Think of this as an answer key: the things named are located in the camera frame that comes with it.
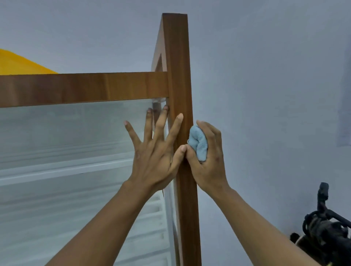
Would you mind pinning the person's right forearm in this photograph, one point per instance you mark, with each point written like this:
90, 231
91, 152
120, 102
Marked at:
260, 235

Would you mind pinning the wooden framed display cabinet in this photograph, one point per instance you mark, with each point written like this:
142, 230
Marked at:
178, 68

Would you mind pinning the person's right hand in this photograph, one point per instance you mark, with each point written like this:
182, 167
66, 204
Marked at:
214, 172

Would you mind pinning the black camera rig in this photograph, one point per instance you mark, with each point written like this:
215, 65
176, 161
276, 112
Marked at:
323, 233

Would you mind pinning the person's left hand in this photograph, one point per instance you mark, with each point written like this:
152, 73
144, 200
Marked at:
153, 164

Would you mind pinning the yellow plastic tray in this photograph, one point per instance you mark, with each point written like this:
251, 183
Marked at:
16, 67

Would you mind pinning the light blue cleaning cloth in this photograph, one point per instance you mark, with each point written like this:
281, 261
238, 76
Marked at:
197, 142

